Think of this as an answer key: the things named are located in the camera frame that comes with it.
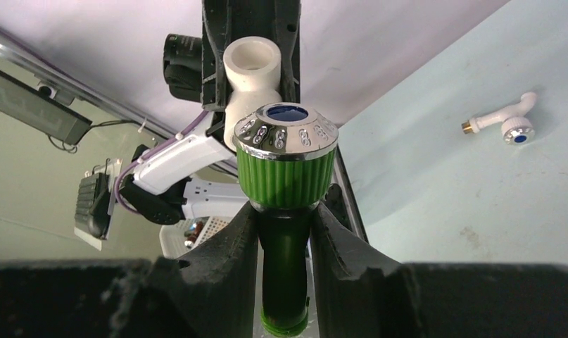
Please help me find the green plastic faucet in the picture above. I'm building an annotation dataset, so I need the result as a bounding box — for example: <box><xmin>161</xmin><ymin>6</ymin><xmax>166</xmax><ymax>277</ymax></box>
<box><xmin>233</xmin><ymin>102</ymin><xmax>339</xmax><ymax>337</ymax></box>

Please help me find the white plastic faucet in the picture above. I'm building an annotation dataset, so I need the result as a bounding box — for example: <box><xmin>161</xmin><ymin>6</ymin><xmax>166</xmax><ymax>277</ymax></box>
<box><xmin>461</xmin><ymin>92</ymin><xmax>538</xmax><ymax>145</ymax></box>

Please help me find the white elbow fitting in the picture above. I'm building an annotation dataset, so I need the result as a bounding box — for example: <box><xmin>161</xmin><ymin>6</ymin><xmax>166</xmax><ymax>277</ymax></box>
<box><xmin>222</xmin><ymin>36</ymin><xmax>282</xmax><ymax>151</ymax></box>

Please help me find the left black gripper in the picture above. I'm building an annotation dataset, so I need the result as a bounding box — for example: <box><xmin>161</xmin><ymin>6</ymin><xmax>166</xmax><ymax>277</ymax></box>
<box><xmin>163</xmin><ymin>0</ymin><xmax>301</xmax><ymax>111</ymax></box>

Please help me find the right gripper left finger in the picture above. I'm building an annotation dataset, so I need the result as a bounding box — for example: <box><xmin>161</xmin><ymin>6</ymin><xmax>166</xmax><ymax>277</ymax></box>
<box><xmin>151</xmin><ymin>203</ymin><xmax>258</xmax><ymax>337</ymax></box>

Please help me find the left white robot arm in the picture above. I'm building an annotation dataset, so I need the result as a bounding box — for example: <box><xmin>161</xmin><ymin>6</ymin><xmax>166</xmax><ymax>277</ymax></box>
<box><xmin>114</xmin><ymin>1</ymin><xmax>301</xmax><ymax>225</ymax></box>

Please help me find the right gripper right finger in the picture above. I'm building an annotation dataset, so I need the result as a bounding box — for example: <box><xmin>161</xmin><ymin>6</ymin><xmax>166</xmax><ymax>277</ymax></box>
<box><xmin>310</xmin><ymin>203</ymin><xmax>400</xmax><ymax>337</ymax></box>

